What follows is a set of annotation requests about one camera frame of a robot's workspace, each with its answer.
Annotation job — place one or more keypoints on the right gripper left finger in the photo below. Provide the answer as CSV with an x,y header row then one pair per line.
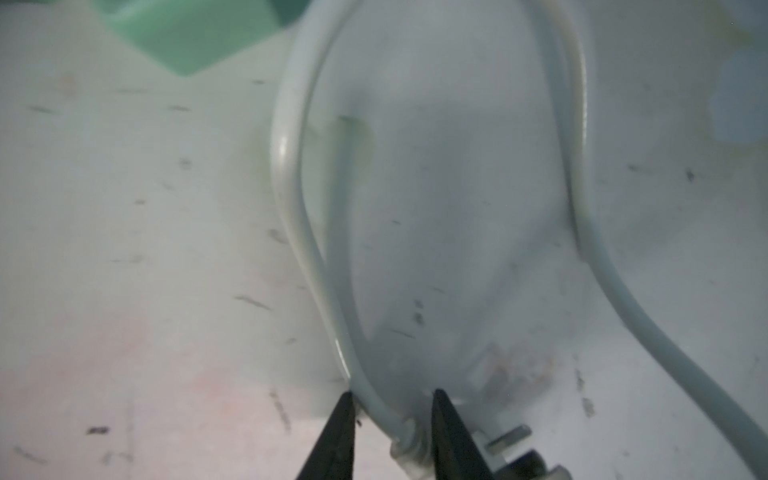
x,y
332,457

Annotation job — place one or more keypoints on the green charger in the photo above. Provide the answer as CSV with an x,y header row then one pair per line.
x,y
186,36

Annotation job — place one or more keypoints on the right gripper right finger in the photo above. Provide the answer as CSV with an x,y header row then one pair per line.
x,y
455,455

